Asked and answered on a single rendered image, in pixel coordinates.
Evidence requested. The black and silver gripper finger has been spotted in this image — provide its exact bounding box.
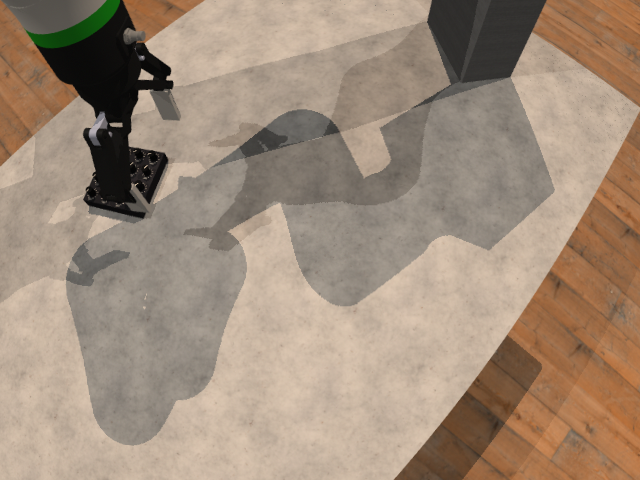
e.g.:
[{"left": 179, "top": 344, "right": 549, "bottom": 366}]
[
  {"left": 83, "top": 97, "right": 151, "bottom": 213},
  {"left": 131, "top": 43, "right": 181, "bottom": 121}
]

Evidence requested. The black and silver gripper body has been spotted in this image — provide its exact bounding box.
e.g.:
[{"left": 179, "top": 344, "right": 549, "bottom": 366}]
[{"left": 73, "top": 49, "right": 141, "bottom": 123}]

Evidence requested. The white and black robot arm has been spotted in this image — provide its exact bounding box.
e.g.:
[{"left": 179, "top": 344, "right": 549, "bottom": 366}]
[{"left": 1, "top": 0, "right": 146, "bottom": 85}]

